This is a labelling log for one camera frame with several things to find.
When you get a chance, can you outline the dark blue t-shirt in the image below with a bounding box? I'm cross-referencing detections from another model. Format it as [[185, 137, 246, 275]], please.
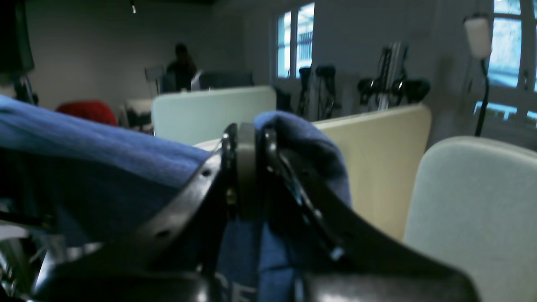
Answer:
[[0, 96, 353, 302]]

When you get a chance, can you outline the pale green chair back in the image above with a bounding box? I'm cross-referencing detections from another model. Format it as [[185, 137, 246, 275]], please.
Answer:
[[151, 86, 276, 145]]

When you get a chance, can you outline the cream table panel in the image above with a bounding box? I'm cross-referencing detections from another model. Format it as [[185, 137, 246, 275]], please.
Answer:
[[195, 104, 433, 242]]

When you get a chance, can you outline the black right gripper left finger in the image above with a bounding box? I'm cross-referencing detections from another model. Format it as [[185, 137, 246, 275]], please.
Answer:
[[32, 123, 257, 302]]

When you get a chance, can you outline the red chair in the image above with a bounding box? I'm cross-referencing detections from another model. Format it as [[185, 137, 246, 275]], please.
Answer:
[[55, 100, 118, 126]]

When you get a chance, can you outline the grey chair right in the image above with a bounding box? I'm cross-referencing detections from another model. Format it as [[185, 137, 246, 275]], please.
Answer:
[[404, 136, 537, 302]]

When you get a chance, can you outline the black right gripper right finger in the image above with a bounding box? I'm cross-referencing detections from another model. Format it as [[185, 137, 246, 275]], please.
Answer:
[[261, 128, 480, 302]]

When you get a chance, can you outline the person in background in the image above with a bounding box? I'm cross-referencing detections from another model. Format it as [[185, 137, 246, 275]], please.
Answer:
[[166, 43, 197, 91]]

